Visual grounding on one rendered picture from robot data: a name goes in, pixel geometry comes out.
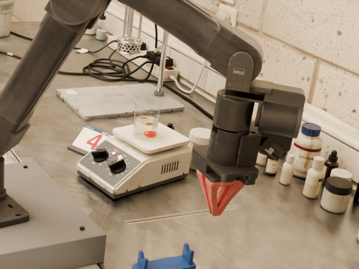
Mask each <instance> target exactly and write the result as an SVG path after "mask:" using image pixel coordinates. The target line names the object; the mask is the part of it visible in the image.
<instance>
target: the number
mask: <svg viewBox="0 0 359 269"><path fill-rule="evenodd" d="M106 138H108V136H106V135H104V134H101V133H99V132H96V131H93V130H91V129H88V128H84V130H83V131H82V133H81V134H80V135H79V137H78V138H77V140H76V141H75V143H76V144H78V145H80V146H83V147H85V148H87V149H90V150H93V149H94V148H95V147H96V146H98V145H99V144H100V143H101V142H102V141H104V140H105V139H106Z"/></svg>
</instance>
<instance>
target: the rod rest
mask: <svg viewBox="0 0 359 269"><path fill-rule="evenodd" d="M193 255H194V251H193V250H190V249H189V245H188V243H184V247H183V253H182V255H180V256H174V257H168V258H162V259H156V260H150V261H149V259H148V258H144V253H143V251H142V250H140V251H139V252H138V261H137V263H134V264H133V265H132V269H196V264H195V263H194V261H193Z"/></svg>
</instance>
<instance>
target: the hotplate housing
mask: <svg viewBox="0 0 359 269"><path fill-rule="evenodd" d="M105 140H107V141H109V142H110V143H111V144H113V145H115V146H116V147H118V148H120V149H121V150H123V151H125V152H126V153H128V154H129V155H131V156H133V157H134V158H136V159H138V160H139V161H141V163H140V164H139V165H138V166H137V167H135V168H134V169H133V170H132V171H131V172H130V173H128V174H127V175H126V176H125V177H124V178H123V179H122V180H121V181H119V182H118V183H117V184H116V185H115V186H113V185H111V184H110V183H108V182H107V181H105V180H104V179H103V178H101V177H100V176H98V175H97V174H95V173H94V172H92V171H91V170H89V169H88V168H87V167H85V166H84V165H82V164H81V163H80V162H79V161H81V160H82V159H83V158H84V157H85V156H84V157H83V158H82V159H80V160H79V161H78V163H77V166H76V169H77V170H78V171H77V173H78V174H79V175H81V176H82V177H83V178H85V179H86V180H88V181H89V182H91V183H92V184H94V185H95V186H96V187H98V188H99V189H101V190H102V191H103V192H105V193H106V194H107V195H109V196H110V197H112V198H113V199H117V198H119V197H123V196H126V195H129V194H132V193H136V192H139V191H143V190H145V189H148V188H152V187H155V186H159V185H162V184H165V183H168V182H171V181H174V180H178V179H181V178H184V177H187V176H188V173H189V167H190V161H191V154H192V149H191V148H190V147H189V146H187V145H183V146H179V147H175V148H171V149H167V150H164V151H160V152H156V153H152V154H146V153H144V152H142V151H140V150H139V149H137V148H136V147H134V146H132V145H131V144H129V143H127V142H125V141H124V140H122V139H120V138H119V137H117V136H110V137H108V138H106V139H105ZM102 142H103V141H102ZM102 142H101V143H102ZM101 143H100V144H101ZM100 144H99V145H100ZM99 145H98V146H99ZM96 147H97V146H96ZM96 147H95V148H96ZM89 153H90V152H89ZM89 153H88V154H89ZM88 154H87V155H88ZM87 155H86V156H87Z"/></svg>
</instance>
